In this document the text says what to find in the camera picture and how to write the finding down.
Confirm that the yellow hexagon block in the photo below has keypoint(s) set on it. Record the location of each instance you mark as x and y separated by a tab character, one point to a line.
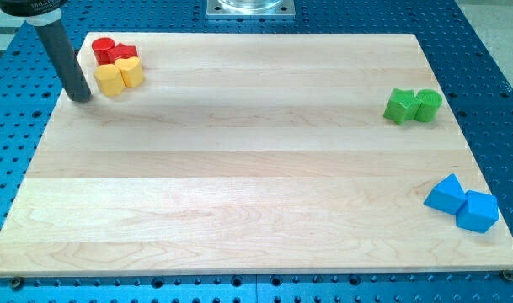
109	80

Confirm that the green star block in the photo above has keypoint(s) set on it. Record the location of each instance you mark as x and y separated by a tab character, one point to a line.
401	106

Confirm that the red star block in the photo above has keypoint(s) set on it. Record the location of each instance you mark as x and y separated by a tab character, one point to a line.
121	51

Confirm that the light wooden board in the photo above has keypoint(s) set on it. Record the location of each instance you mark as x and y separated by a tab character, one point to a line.
249	154

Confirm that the yellow heart block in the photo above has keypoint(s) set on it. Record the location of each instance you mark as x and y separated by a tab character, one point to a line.
131	71

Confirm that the green cylinder block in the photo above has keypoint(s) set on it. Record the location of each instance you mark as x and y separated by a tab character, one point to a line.
429	103

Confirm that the red cylinder block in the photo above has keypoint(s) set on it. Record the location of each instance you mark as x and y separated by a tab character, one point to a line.
101	48

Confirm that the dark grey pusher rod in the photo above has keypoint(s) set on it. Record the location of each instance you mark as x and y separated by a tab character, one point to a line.
58	47

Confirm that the blue triangle block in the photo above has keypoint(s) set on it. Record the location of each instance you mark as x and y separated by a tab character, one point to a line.
447	196

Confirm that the blue cube block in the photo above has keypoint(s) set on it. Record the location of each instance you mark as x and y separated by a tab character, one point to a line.
479	213

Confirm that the blue perforated table plate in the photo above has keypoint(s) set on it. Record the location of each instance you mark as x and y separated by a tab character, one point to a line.
468	43

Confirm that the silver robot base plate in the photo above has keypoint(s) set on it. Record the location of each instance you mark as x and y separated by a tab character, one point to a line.
250	9

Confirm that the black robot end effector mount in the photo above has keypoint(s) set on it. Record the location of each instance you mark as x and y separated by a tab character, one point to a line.
29	8

